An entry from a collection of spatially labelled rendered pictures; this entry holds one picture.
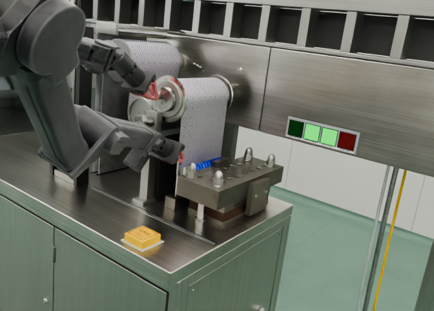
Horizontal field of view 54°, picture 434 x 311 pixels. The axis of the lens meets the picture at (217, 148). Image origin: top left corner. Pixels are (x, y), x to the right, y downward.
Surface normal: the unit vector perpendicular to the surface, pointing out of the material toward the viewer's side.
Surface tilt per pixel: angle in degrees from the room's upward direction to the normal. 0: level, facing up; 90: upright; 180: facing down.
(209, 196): 90
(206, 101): 90
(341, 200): 90
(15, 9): 61
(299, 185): 90
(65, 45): 115
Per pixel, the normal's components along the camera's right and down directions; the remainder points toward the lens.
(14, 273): -0.59, 0.15
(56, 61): 0.83, 0.55
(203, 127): 0.80, 0.25
